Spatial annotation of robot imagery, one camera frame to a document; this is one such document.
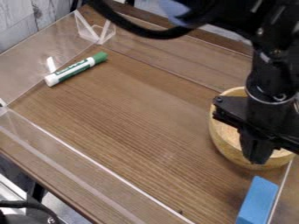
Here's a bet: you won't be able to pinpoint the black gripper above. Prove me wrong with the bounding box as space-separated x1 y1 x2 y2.
212 95 299 165

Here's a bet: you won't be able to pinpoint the blue rectangular block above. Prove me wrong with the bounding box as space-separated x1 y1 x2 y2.
234 176 278 224

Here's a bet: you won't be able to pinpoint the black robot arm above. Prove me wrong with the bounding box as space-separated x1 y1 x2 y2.
173 0 299 165

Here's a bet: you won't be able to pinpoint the brown wooden bowl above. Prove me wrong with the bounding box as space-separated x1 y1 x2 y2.
209 94 297 170

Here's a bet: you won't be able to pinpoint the clear acrylic tray walls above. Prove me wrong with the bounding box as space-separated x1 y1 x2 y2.
0 9 299 224

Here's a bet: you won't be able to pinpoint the green and white marker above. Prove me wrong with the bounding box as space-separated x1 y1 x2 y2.
43 52 107 87

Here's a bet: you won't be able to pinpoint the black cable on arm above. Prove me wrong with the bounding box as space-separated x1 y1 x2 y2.
87 0 220 40

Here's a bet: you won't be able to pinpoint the black metal mount bottom left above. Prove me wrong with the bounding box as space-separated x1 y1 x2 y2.
0 200 62 224

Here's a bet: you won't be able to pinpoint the black cable bottom left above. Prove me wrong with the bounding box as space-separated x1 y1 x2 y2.
0 200 59 224

